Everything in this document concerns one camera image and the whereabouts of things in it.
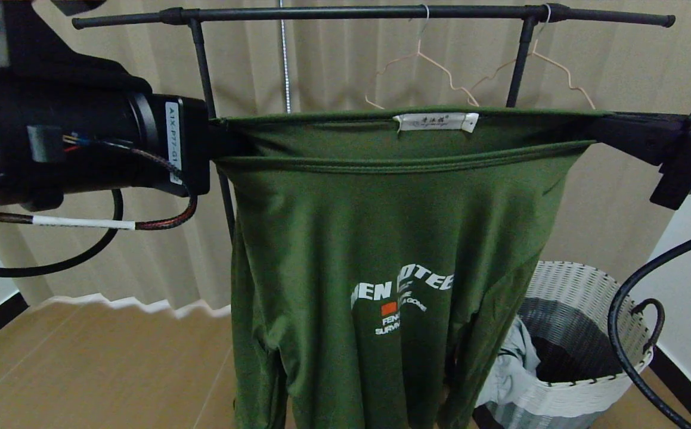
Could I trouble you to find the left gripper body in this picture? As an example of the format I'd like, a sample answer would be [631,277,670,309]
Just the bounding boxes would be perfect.
[0,63,212,211]

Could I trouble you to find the pink clothes hanger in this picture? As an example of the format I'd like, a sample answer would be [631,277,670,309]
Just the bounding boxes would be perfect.
[469,6,597,111]
[365,6,481,111]

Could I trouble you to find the green printed T-shirt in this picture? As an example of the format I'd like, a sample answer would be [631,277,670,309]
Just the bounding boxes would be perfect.
[209,106,612,429]

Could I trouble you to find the white laundry basket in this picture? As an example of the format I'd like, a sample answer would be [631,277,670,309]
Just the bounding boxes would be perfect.
[475,260,665,429]

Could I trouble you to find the black clothes rack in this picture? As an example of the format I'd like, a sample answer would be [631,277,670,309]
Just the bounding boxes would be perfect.
[73,3,676,240]

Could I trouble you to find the beige curtain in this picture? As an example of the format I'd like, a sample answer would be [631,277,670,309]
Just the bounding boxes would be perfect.
[0,0,691,318]

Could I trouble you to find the pale grey shorts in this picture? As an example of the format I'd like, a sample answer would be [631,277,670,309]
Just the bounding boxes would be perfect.
[475,316,542,409]

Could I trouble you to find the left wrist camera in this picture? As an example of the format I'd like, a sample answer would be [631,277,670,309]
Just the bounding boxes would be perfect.
[0,0,153,94]

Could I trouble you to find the black cable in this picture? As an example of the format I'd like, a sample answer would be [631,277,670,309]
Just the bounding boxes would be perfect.
[0,189,125,278]
[607,223,691,429]

